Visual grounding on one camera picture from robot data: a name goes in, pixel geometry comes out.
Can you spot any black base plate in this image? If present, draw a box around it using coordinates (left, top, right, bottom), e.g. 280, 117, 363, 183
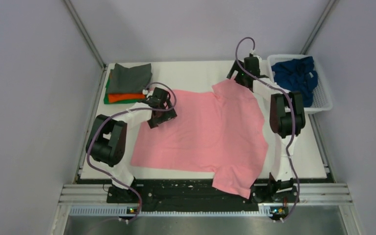
107, 179, 298, 212

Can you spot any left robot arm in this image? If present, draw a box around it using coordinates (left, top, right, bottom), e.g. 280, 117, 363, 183
86, 82, 177, 202

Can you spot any pink t shirt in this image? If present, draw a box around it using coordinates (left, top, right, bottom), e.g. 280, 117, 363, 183
131, 80, 268, 199

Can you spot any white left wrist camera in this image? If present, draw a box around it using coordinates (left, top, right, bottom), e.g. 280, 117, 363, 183
142, 89, 154, 97

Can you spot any aluminium frame post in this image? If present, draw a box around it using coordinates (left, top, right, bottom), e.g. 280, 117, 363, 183
61, 0, 106, 69
300, 0, 340, 54

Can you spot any orange folded t shirt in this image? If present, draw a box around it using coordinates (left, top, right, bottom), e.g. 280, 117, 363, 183
107, 72, 150, 104

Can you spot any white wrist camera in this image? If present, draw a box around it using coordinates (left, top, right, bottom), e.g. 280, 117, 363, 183
142, 89, 154, 97
249, 49, 263, 62

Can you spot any right aluminium frame post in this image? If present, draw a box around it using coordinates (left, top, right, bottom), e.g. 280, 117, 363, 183
300, 0, 340, 54

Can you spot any grey folded t shirt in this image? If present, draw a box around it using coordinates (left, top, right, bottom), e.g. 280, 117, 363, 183
107, 64, 153, 94

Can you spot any green folded t shirt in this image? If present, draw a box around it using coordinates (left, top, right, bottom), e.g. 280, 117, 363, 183
103, 76, 145, 104

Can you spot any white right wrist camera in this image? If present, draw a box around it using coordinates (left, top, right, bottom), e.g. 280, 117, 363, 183
249, 49, 263, 62

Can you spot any blue t shirt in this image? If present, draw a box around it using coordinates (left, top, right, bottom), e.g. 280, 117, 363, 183
271, 56, 318, 107

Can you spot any white cable duct rail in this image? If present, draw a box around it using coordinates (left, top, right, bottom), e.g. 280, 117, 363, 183
69, 206, 272, 217

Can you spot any left aluminium frame post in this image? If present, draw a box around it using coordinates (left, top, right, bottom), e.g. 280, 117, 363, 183
61, 0, 106, 69

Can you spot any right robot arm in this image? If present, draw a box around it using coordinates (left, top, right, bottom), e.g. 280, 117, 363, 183
227, 54, 306, 204

